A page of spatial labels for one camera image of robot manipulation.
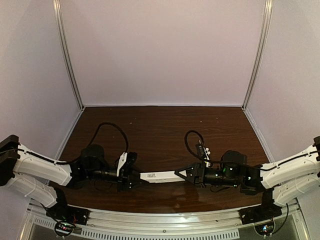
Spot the white remote control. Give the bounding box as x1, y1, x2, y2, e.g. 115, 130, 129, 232
140, 171, 184, 184

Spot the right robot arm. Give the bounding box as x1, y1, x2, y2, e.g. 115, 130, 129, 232
174, 137, 320, 207

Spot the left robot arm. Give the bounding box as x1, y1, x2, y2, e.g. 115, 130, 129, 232
0, 134, 140, 220

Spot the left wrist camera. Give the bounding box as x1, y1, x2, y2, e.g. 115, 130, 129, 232
116, 152, 138, 177

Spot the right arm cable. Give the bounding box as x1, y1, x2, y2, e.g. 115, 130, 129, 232
184, 129, 213, 166

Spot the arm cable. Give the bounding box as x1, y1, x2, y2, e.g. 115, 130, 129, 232
184, 129, 213, 166
90, 121, 130, 156

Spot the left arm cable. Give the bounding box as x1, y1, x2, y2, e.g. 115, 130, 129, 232
90, 121, 130, 156

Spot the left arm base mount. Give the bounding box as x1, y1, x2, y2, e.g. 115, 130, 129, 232
44, 206, 90, 239

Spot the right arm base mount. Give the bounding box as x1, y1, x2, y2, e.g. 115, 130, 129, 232
238, 204, 282, 237

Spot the front aluminium rail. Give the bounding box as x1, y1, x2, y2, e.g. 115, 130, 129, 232
17, 201, 310, 240

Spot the right aluminium frame post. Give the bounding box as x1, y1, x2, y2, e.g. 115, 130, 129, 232
242, 0, 273, 111

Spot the aluminium frame post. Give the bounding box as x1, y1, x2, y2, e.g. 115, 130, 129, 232
242, 0, 273, 111
52, 0, 85, 111

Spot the left aluminium frame post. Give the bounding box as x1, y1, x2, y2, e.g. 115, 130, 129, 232
52, 0, 85, 111

